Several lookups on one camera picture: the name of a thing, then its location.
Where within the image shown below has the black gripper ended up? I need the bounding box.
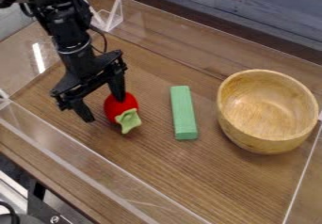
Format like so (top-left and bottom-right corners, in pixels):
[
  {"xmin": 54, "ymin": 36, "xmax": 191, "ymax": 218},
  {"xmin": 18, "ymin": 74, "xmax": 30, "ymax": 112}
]
[{"xmin": 50, "ymin": 50, "xmax": 127, "ymax": 122}]

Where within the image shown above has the clear acrylic corner bracket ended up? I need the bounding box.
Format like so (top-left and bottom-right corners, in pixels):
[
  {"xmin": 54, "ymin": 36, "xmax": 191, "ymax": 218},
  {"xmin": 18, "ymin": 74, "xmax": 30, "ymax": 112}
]
[{"xmin": 89, "ymin": 0, "xmax": 123, "ymax": 32}]

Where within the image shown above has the black cable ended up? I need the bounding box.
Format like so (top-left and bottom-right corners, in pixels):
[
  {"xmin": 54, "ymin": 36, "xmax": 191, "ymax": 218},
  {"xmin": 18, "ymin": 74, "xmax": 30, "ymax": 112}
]
[{"xmin": 0, "ymin": 200, "xmax": 20, "ymax": 224}]

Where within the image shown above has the red plush strawberry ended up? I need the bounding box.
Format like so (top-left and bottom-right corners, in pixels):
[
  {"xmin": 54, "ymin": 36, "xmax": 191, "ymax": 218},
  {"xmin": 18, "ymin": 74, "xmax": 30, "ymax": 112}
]
[{"xmin": 103, "ymin": 92, "xmax": 141, "ymax": 135}]

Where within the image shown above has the green rectangular block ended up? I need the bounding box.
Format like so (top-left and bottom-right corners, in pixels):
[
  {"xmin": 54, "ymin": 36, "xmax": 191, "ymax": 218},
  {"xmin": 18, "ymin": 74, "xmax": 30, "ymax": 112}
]
[{"xmin": 169, "ymin": 86, "xmax": 199, "ymax": 140}]

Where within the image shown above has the wooden bowl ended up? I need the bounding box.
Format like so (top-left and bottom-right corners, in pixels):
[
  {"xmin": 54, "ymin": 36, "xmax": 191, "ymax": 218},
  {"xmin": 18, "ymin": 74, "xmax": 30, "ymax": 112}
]
[{"xmin": 216, "ymin": 69, "xmax": 319, "ymax": 155}]

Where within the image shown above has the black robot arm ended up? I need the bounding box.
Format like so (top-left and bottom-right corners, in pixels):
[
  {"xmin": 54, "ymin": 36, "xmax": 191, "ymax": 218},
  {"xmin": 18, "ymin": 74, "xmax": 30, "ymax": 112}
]
[{"xmin": 0, "ymin": 0, "xmax": 127, "ymax": 122}]

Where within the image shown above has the black table leg bracket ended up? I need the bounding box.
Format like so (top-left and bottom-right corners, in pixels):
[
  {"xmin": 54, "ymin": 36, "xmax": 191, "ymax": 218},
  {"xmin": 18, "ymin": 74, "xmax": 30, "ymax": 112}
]
[{"xmin": 28, "ymin": 181, "xmax": 73, "ymax": 224}]

